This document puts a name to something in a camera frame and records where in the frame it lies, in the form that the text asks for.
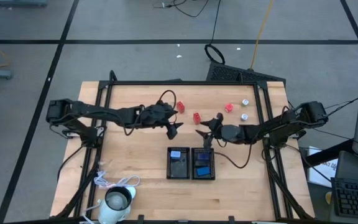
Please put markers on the black slotted plastic basket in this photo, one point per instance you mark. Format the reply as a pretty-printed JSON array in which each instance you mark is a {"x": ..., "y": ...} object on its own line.
[
  {"x": 193, "y": 161},
  {"x": 179, "y": 169}
]

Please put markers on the black power bank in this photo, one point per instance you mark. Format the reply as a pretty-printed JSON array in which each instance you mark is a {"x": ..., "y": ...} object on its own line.
[{"x": 203, "y": 164}]

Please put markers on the black aluminium table frame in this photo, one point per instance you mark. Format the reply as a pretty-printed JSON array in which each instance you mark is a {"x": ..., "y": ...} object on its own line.
[{"x": 182, "y": 83}]

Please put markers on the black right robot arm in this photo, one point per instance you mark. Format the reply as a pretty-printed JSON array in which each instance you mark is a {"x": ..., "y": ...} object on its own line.
[{"x": 278, "y": 124}]

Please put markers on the white paper sheet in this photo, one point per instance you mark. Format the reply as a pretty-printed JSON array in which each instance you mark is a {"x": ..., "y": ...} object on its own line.
[{"x": 322, "y": 174}]

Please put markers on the white round device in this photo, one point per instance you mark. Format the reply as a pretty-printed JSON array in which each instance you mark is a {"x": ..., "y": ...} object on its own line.
[{"x": 107, "y": 214}]

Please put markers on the black keyboard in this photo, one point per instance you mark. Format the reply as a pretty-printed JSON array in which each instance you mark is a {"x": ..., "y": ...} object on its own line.
[{"x": 356, "y": 199}]

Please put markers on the lavender and white wall charger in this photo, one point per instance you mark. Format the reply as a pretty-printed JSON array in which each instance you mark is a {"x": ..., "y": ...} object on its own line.
[
  {"x": 245, "y": 102},
  {"x": 175, "y": 154},
  {"x": 244, "y": 117}
]

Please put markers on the black metal bar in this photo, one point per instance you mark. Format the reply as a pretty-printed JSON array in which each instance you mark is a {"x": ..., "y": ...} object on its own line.
[{"x": 328, "y": 154}]

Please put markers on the black perforated computer case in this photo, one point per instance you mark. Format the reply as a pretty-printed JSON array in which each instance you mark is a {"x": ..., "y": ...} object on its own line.
[{"x": 228, "y": 74}]

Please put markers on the dark blue power bank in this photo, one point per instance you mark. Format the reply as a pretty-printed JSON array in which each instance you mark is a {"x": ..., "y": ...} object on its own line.
[{"x": 202, "y": 156}]

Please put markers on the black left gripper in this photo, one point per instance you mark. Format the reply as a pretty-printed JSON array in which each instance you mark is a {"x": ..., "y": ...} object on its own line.
[{"x": 154, "y": 115}]

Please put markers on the red wall charger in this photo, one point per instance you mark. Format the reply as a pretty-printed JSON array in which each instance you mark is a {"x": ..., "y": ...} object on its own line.
[
  {"x": 228, "y": 108},
  {"x": 181, "y": 107},
  {"x": 196, "y": 118}
]

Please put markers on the bright blue power bank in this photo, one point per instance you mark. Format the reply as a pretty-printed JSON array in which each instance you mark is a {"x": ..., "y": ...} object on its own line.
[{"x": 203, "y": 171}]

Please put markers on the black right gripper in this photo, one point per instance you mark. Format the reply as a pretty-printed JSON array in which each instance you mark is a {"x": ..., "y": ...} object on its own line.
[{"x": 233, "y": 133}]

